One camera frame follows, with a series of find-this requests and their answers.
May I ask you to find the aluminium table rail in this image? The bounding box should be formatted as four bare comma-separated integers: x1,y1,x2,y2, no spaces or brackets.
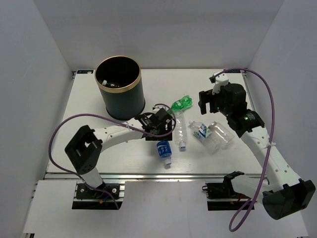
242,68,275,169
44,172,258,183

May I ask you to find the green Sprite bottle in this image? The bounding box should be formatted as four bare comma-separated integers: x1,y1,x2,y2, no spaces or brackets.
167,95,193,115

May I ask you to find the aluminium front table rail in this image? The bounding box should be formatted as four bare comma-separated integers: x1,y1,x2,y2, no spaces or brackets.
44,172,258,183

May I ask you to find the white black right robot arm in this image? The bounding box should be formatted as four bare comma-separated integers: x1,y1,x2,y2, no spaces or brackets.
198,83,316,220

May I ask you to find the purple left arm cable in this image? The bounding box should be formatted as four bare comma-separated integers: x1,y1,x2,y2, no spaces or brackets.
48,103,177,209

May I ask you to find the clear unlabeled plastic bottle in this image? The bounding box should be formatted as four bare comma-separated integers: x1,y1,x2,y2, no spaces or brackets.
173,110,187,151

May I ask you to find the dark bin with gold rim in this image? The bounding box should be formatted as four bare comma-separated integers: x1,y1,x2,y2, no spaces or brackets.
95,56,146,120

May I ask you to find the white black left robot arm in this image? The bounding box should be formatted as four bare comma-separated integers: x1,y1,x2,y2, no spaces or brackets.
65,108,175,198

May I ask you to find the blue logo sticker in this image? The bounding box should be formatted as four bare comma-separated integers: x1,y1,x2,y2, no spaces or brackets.
225,69,241,73
76,70,94,74

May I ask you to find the wide clear plastic bottle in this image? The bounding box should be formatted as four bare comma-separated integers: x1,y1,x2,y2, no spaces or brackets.
208,121,234,149

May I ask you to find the clear bottle green-blue label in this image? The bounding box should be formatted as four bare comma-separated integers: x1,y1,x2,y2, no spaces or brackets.
189,120,220,155

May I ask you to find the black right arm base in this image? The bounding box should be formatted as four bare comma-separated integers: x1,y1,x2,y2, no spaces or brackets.
202,183,249,211

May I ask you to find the crushed Aquarius bottle blue label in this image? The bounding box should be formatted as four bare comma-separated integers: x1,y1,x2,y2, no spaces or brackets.
102,80,121,89

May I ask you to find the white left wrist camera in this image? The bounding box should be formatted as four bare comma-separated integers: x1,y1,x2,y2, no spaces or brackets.
152,105,164,111

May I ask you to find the blue logo sticker right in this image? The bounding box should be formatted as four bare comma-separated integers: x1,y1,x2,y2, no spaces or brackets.
225,69,241,73

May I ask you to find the blue logo sticker left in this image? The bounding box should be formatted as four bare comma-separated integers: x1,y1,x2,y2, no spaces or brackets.
76,70,94,74

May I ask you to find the clear bottle dark blue label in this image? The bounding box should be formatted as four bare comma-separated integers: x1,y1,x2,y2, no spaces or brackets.
156,140,172,168

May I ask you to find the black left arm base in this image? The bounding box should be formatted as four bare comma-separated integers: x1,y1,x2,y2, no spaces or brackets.
72,183,125,210

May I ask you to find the aluminium right table rail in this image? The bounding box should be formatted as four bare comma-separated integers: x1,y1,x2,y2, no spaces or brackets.
242,68,275,169

